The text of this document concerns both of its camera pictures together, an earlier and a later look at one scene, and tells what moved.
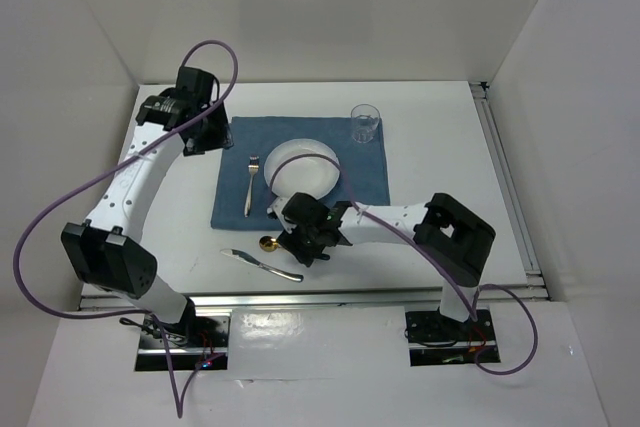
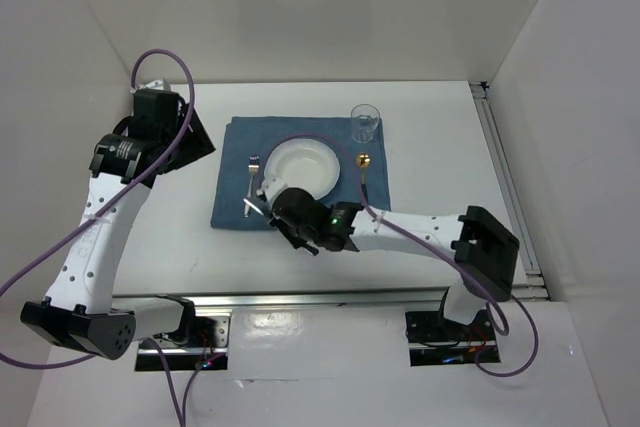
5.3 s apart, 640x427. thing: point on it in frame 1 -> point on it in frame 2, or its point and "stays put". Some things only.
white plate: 311,175 stays put
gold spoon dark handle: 268,243 -> 363,160
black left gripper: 219,137 -> 199,144
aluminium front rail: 322,300 stays put
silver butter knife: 278,273 -> 253,206
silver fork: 253,169 stays put
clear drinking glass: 364,122 stays put
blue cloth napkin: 245,136 stays put
